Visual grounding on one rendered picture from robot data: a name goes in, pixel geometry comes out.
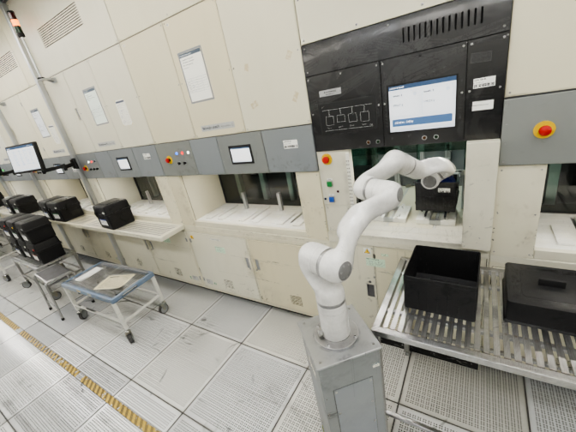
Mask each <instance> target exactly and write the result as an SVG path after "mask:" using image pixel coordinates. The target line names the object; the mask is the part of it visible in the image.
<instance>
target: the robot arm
mask: <svg viewBox="0 0 576 432"><path fill-rule="evenodd" d="M455 171H456V167H455V165H454V164H453V163H452V162H451V161H449V160H448V159H444V158H441V157H434V158H430V159H425V160H421V161H420V160H418V159H415V158H413V157H412V156H410V155H408V154H407V153H404V152H402V151H400V150H391V151H389V152H387V153H386V154H385V156H384V157H383V158H382V159H381V161H380V162H379V163H378V164H377V165H376V166H374V167H373V168H371V169H370V170H368V171H366V172H364V173H363V174H362V175H361V176H360V177H359V178H358V179H357V180H356V182H354V185H353V193H354V195H355V196H356V197H357V198H358V199H361V200H363V201H362V202H359V203H358V204H356V205H354V206H352V207H351V208H350V209H349V210H348V211H347V212H346V214H345V215H344V217H343V218H342V220H340V222H339V225H338V228H337V236H338V238H339V243H338V245H337V247H336V248H335V249H333V248H330V247H328V246H326V245H324V244H321V243H316V242H309V243H306V244H304V245H303V246H302V248H300V250H299V253H298V263H299V266H300V268H301V270H302V272H303V275H304V277H305V278H306V280H307V281H308V282H309V284H310V285H311V287H312V289H313V290H314V292H315V299H316V303H317V308H318V313H319V317H320V322H319V323H318V324H317V326H316V327H315V340H316V342H317V343H318V345H319V346H321V347H322V348H324V349H326V350H329V351H343V350H346V349H348V348H350V347H351V346H353V345H354V344H355V343H356V342H357V339H358V335H359V334H358V328H357V325H356V323H355V322H354V321H352V320H351V319H349V318H348V312H347V306H346V299H345V289H344V286H343V285H342V284H341V283H342V282H344V281H346V280H347V279H348V278H349V277H350V275H351V272H352V268H353V263H354V255H355V249H356V246H357V242H358V239H359V238H360V236H361V235H362V233H363V231H364V230H365V229H366V227H367V226H368V224H369V223H370V222H371V221H372V220H373V219H375V218H377V217H379V216H381V215H382V214H384V213H388V212H390V211H392V210H393V209H394V208H396V206H398V205H399V204H400V202H401V201H402V199H403V196H404V195H403V190H402V188H401V186H400V185H399V184H398V183H396V182H394V181H388V180H387V179H388V178H390V177H392V176H394V175H396V174H397V173H399V174H401V175H404V176H406V177H410V178H412V179H421V178H422V179H421V184H422V186H424V188H426V189H434V188H436V187H437V186H438V185H439V182H440V181H442V180H443V179H445V178H447V177H450V176H451V175H452V174H454V172H455Z"/></svg>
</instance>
